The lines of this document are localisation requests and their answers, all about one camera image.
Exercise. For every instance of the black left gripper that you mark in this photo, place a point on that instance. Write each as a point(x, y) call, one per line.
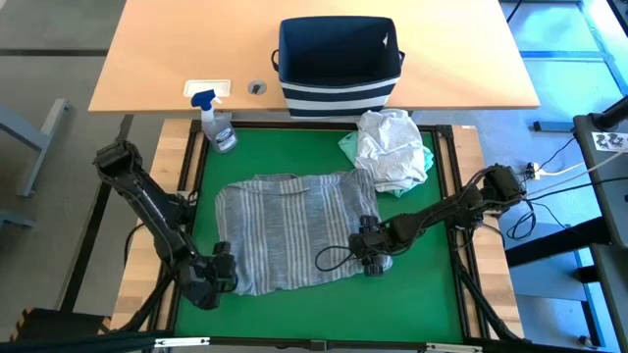
point(208, 284)

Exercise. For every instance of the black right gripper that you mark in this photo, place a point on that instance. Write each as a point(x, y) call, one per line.
point(373, 242)

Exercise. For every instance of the grey striped garment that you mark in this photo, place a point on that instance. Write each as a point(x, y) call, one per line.
point(284, 230)

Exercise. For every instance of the white patterned collared shirt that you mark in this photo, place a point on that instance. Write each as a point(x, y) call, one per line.
point(392, 147)

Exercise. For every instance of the teal shorts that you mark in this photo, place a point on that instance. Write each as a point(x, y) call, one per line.
point(346, 144)

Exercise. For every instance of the navy white-striped laundry basket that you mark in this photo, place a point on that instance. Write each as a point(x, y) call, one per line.
point(338, 98)

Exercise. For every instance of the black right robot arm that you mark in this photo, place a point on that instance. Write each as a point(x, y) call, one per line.
point(441, 213)

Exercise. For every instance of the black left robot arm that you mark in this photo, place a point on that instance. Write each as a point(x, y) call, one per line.
point(147, 211)

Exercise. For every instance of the green table mat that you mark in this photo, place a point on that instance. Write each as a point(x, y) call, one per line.
point(319, 318)

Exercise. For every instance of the clear spray bottle blue trigger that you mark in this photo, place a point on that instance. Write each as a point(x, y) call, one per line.
point(218, 132)

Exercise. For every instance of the black desk foot bar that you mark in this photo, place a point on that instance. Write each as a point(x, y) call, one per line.
point(86, 250)

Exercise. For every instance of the black case with hazard stripes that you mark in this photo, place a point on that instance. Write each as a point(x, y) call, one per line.
point(59, 323)

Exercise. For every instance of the white power strip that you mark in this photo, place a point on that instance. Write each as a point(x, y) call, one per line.
point(535, 171)

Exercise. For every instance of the white desk outlet plate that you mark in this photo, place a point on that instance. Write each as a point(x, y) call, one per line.
point(223, 85)

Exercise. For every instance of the round grey desk grommet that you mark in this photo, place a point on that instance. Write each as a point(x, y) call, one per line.
point(257, 87)

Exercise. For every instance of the black cart base beam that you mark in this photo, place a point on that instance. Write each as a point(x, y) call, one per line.
point(554, 242)

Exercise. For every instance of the grey metal furniture leg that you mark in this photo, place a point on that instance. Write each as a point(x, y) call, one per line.
point(15, 219)
point(38, 159)

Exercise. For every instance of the grey desk foot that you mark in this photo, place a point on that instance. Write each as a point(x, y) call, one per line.
point(554, 126)

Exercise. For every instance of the light wooden desk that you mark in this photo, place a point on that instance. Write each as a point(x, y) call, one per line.
point(162, 49)

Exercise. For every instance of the black castor wheel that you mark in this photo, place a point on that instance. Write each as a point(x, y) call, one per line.
point(585, 341)

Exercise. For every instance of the grey black equipment cart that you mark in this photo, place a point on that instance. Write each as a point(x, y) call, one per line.
point(615, 206)

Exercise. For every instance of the white fiducial marker sticker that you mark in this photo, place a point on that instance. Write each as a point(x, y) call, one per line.
point(608, 141)

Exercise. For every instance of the black aluminium table frame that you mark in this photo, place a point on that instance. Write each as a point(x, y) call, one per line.
point(245, 343)

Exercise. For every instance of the silver metal bracket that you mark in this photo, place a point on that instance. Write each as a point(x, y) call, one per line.
point(454, 348)
point(181, 341)

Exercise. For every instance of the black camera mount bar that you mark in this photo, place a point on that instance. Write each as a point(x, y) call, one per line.
point(73, 344)

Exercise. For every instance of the black cylindrical post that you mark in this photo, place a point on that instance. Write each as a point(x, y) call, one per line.
point(613, 116)

